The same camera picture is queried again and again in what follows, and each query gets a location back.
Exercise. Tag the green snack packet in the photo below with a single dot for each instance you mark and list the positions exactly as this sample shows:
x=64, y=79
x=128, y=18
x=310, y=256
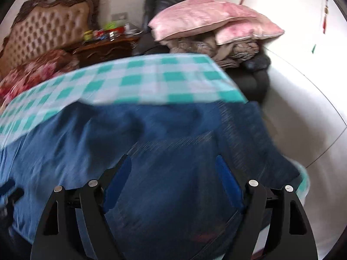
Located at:
x=115, y=25

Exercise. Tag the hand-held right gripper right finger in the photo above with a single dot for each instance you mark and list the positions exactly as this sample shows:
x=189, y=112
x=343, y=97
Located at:
x=227, y=184

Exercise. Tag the large pink pillow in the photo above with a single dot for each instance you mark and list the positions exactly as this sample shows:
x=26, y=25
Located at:
x=195, y=16

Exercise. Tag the carved wooden nightstand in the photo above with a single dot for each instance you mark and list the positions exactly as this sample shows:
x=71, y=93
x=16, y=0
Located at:
x=108, y=48

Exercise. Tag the thin red wall ornament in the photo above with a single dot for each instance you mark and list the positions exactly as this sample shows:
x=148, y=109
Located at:
x=324, y=21

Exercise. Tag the yellow green jar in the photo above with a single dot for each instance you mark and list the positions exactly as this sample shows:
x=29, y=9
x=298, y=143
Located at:
x=87, y=35

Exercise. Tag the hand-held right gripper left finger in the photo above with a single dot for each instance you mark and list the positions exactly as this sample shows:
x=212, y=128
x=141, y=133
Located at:
x=119, y=181

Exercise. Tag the green white checkered tablecloth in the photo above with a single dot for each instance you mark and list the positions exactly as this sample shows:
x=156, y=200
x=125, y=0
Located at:
x=151, y=81

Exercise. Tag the red floral blanket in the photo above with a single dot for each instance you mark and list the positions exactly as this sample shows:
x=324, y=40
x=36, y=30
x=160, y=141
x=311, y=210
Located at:
x=35, y=67

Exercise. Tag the black leather armchair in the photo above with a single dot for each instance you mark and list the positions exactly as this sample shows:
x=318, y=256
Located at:
x=254, y=84

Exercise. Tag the red packet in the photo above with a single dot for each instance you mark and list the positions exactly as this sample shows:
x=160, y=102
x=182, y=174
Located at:
x=104, y=33

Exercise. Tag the small pink pillow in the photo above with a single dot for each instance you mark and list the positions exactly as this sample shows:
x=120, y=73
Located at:
x=244, y=32

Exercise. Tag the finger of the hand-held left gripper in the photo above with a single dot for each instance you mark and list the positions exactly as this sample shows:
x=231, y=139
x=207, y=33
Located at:
x=12, y=195

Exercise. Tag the brown plaid blanket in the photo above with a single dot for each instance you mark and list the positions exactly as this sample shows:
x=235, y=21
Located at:
x=195, y=46

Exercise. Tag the brown tufted headboard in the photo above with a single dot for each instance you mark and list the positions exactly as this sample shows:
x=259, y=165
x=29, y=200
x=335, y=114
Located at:
x=43, y=27

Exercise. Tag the blue towel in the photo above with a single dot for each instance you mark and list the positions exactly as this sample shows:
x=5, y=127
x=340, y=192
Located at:
x=168, y=146

